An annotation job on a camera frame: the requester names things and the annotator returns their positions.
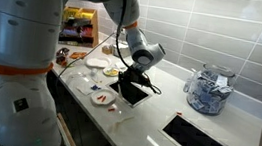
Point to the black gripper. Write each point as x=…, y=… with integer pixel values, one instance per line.
x=128, y=77

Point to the cream plastic spoon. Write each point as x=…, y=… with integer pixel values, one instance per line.
x=119, y=95

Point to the orange corn snack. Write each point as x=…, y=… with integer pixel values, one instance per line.
x=100, y=97
x=111, y=109
x=103, y=99
x=179, y=113

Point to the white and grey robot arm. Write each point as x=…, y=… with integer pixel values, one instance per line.
x=24, y=36

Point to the steel framed counter hole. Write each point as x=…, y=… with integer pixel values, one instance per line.
x=134, y=103
x=164, y=129

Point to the white paper plate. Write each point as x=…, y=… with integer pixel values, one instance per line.
x=105, y=100

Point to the plate with yellow food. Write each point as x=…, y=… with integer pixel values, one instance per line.
x=111, y=71

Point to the clear plastic cup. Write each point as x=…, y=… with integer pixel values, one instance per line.
x=94, y=71

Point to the white plastic lid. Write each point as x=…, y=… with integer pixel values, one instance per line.
x=97, y=62

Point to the clear plastic bag with blue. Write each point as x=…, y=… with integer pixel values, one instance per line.
x=82, y=84

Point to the orange snack bag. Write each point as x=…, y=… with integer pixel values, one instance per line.
x=78, y=55

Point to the wooden condiment organizer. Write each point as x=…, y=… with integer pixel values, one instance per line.
x=95, y=28

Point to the small clear sanitizer bottle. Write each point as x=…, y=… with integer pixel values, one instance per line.
x=189, y=83

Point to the dark snack bag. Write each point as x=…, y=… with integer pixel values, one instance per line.
x=62, y=56

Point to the glass jar with blue packets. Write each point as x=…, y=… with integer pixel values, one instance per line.
x=209, y=92

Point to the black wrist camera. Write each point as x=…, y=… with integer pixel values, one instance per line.
x=143, y=79

